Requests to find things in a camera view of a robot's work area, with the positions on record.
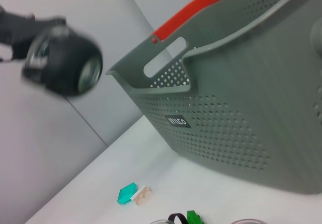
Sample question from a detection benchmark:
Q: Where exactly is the teal toy brick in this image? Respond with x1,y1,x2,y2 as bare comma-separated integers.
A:
117,182,138,206

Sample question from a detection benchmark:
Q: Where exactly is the green toy brick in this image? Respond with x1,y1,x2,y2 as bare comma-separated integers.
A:
186,210,204,224

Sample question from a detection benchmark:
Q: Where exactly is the pale pink toy brick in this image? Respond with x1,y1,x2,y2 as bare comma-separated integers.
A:
130,185,152,206

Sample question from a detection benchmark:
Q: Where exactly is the grey perforated storage bin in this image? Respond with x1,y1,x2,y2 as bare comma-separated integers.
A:
105,0,322,194

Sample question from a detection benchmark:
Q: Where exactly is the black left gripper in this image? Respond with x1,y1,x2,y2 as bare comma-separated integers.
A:
0,6,68,58

